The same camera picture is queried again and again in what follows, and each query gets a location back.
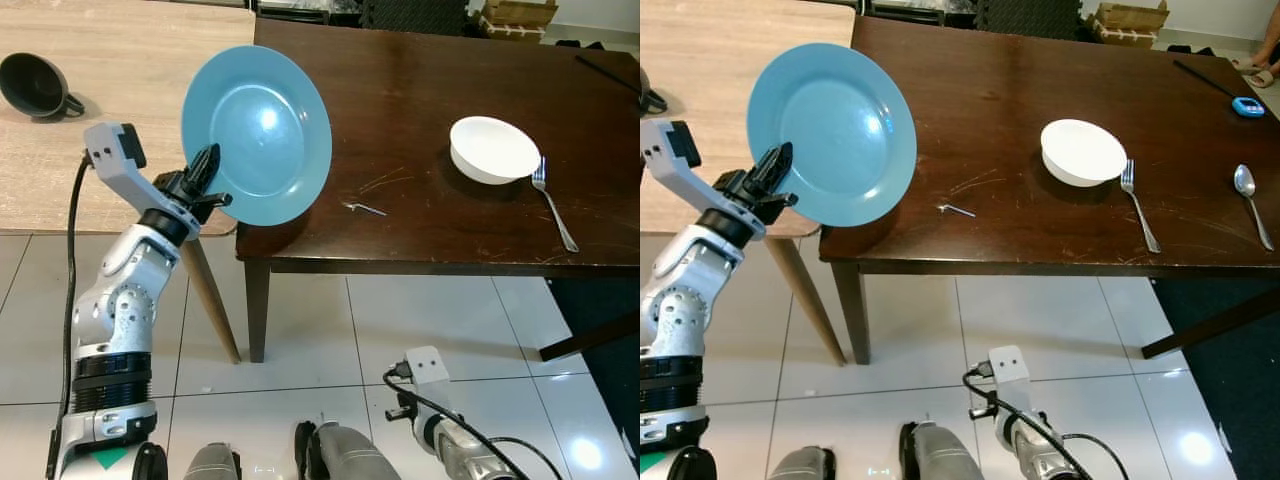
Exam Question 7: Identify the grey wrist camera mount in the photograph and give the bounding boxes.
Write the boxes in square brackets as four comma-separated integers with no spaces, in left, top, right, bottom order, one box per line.
[988,345,1031,386]
[640,118,736,216]
[83,122,166,216]
[405,346,450,386]

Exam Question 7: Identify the tan cardboard box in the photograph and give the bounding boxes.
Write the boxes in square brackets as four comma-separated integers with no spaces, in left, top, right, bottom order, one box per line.
[1093,0,1171,48]
[480,0,559,41]

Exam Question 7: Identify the light blue dinner plate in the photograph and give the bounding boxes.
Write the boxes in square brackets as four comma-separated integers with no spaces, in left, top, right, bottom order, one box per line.
[746,42,917,228]
[181,45,333,227]

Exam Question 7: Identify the grey right robot leg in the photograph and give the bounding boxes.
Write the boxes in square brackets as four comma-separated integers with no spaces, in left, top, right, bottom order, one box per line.
[898,420,991,480]
[295,421,401,480]

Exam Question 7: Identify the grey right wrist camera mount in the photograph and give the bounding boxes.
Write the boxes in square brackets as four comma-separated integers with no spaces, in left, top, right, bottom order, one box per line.
[405,346,450,386]
[988,345,1031,386]

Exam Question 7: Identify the dark blue rug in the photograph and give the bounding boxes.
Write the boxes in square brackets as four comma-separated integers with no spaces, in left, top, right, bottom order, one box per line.
[545,278,641,461]
[1150,278,1280,480]

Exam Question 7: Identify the thin black stick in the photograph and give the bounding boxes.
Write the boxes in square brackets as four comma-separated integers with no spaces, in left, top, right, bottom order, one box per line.
[1173,60,1241,101]
[575,54,641,96]

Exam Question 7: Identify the silver fork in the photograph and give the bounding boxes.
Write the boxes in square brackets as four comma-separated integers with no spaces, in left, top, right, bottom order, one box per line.
[530,155,580,253]
[1120,158,1163,254]

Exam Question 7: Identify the white bowl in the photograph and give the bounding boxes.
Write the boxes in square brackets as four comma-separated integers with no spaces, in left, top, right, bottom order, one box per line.
[449,116,542,185]
[1040,119,1128,188]

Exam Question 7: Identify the silver spoon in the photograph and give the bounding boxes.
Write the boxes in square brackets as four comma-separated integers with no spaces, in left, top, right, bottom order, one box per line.
[1233,163,1275,252]

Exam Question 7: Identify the black foam puzzle mat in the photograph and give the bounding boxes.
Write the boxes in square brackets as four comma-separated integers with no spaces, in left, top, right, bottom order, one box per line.
[975,0,1081,39]
[362,0,471,36]

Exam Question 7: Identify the person bare lower leg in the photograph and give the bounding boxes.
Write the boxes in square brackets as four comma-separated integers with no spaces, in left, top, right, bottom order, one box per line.
[1253,0,1280,73]

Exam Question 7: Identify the grey robot leg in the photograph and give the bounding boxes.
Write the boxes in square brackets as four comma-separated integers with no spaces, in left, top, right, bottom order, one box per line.
[898,420,991,480]
[295,421,401,480]
[185,443,243,480]
[768,445,836,480]

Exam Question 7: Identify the grey left robot leg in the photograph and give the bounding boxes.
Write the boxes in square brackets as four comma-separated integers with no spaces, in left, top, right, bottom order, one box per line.
[768,445,836,480]
[185,443,243,480]

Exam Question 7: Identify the dark brown wooden table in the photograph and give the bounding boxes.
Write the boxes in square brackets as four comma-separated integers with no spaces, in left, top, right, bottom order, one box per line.
[818,15,1280,364]
[235,18,641,363]

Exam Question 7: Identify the light wooden table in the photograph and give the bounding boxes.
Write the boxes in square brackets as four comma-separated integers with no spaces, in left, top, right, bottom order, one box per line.
[0,0,256,364]
[640,0,856,366]

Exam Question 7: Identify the tan sandal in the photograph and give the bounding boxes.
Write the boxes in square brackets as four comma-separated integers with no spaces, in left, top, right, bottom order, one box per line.
[1232,55,1280,89]

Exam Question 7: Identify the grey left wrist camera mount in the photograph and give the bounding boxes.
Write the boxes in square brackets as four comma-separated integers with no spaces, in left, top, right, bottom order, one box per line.
[640,118,736,216]
[83,122,166,216]

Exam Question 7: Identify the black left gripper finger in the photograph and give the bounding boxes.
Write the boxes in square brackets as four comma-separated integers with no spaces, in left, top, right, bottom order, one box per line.
[753,142,795,196]
[188,143,222,196]

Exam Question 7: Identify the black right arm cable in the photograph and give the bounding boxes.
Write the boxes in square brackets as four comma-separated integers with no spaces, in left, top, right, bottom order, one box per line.
[963,364,1131,480]
[385,366,566,480]

